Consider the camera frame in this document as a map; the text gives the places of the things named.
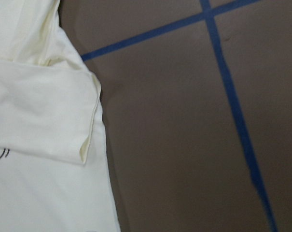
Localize cream long-sleeve cat shirt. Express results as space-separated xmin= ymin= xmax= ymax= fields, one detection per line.
xmin=0 ymin=0 xmax=120 ymax=232

